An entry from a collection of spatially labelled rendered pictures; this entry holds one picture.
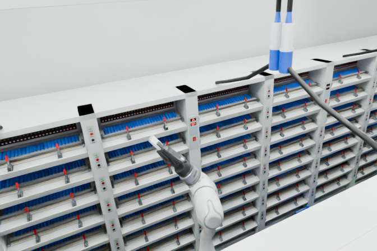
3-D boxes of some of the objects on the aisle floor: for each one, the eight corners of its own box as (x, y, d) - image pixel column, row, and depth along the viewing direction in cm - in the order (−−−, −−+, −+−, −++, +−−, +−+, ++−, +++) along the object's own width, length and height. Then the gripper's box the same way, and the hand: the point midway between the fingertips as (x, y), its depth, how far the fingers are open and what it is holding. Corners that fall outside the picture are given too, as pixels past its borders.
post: (206, 262, 254) (197, 91, 187) (197, 266, 250) (184, 93, 183) (197, 246, 271) (185, 84, 204) (188, 250, 267) (174, 86, 200)
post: (264, 233, 279) (274, 74, 213) (257, 237, 276) (265, 76, 209) (252, 221, 296) (258, 69, 230) (246, 224, 293) (249, 71, 226)
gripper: (179, 164, 129) (146, 133, 120) (198, 162, 119) (163, 128, 110) (173, 177, 124) (137, 145, 115) (191, 177, 115) (154, 142, 106)
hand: (155, 142), depth 114 cm, fingers closed
